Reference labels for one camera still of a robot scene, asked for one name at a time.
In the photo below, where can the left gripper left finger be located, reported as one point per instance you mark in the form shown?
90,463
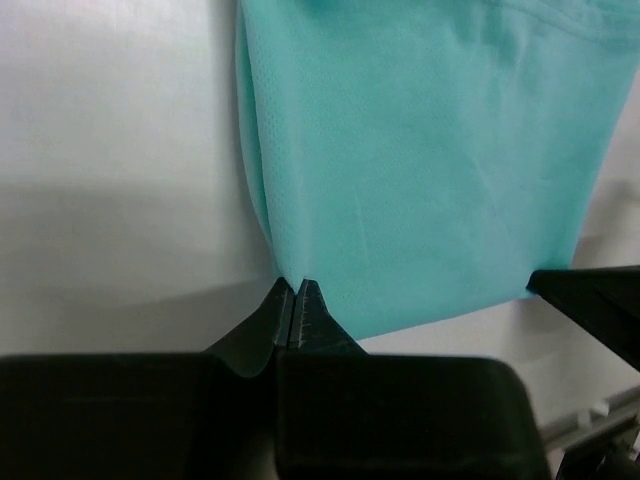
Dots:
144,415

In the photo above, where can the metal table rail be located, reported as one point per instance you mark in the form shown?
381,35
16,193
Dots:
586,423

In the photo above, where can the teal t shirt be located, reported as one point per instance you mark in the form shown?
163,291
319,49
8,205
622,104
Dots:
419,160

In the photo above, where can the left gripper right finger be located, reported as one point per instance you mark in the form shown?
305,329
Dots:
343,413

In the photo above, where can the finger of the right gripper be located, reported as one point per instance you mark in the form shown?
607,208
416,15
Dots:
602,301

